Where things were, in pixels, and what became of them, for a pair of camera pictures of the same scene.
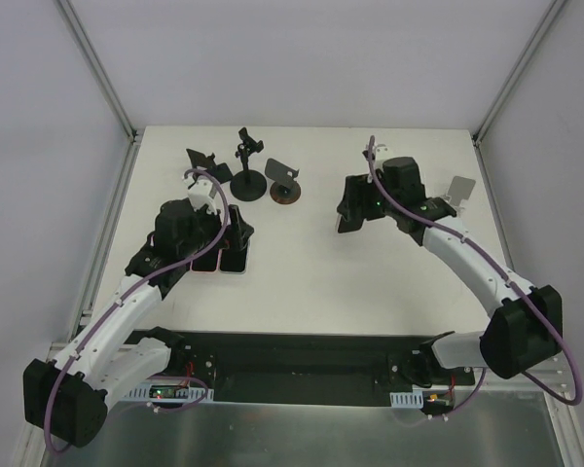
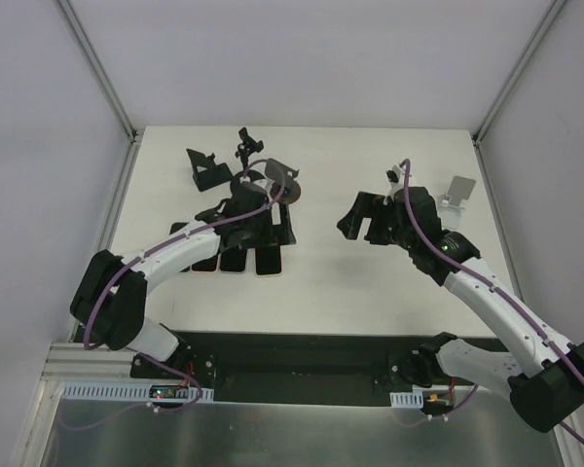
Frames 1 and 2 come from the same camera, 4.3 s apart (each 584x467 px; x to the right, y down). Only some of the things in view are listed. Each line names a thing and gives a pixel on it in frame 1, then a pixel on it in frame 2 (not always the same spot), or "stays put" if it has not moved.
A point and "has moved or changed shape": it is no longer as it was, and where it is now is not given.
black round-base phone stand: (247, 185) stays put
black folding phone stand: (221, 171) stays put
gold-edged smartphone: (346, 227) has moved or changed shape
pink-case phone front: (207, 263) stays put
